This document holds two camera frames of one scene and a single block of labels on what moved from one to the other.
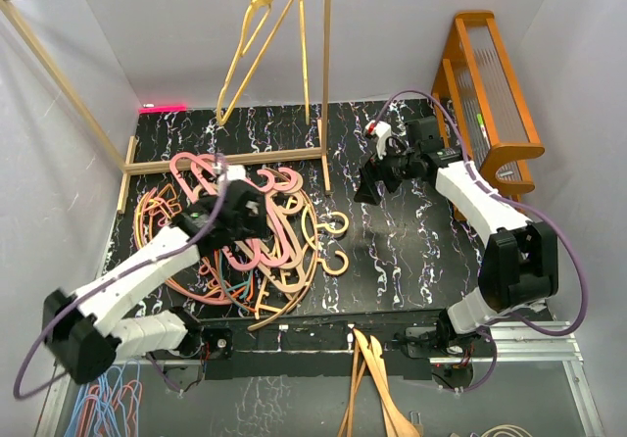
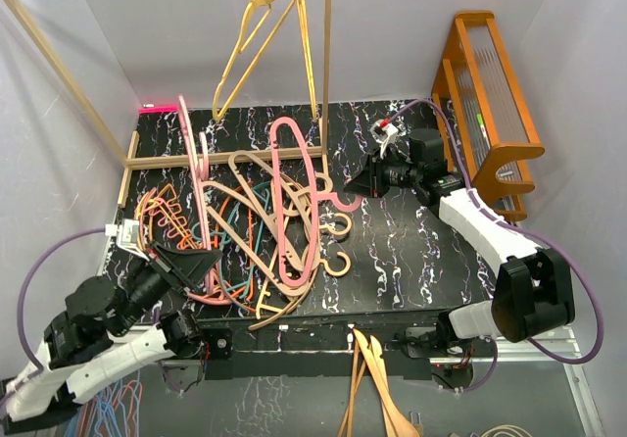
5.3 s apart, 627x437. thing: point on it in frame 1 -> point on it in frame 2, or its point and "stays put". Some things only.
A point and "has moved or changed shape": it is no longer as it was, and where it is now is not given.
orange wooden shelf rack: [482, 102] stays put
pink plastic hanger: [284, 254] -> [330, 198]
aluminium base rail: [520, 342] stays put
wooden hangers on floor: [367, 356] stays put
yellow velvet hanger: [303, 19] has moved or changed shape
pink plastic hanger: [263, 189] -> [200, 154]
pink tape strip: [163, 110] stays put
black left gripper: [256, 226] -> [183, 267]
